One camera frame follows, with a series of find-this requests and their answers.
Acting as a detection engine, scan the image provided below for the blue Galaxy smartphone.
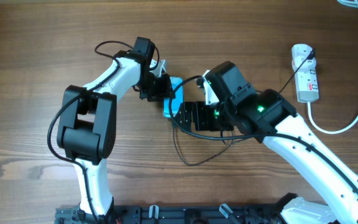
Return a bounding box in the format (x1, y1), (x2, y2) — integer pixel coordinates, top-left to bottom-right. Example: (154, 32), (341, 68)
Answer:
(163, 77), (183, 118)

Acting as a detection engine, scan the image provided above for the black USB charging cable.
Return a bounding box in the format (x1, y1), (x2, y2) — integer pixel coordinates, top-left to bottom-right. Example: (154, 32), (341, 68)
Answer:
(172, 49), (317, 167)

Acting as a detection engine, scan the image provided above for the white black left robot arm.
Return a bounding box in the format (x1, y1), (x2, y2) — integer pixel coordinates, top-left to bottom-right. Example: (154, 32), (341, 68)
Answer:
(47, 37), (172, 223)

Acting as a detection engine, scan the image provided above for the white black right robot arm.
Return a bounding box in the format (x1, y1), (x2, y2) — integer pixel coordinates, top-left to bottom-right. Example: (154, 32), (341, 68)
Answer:
(173, 61), (358, 223)

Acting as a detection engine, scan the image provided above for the white power strip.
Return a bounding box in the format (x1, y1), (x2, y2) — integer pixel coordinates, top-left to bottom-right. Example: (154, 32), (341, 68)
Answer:
(291, 44), (319, 103)

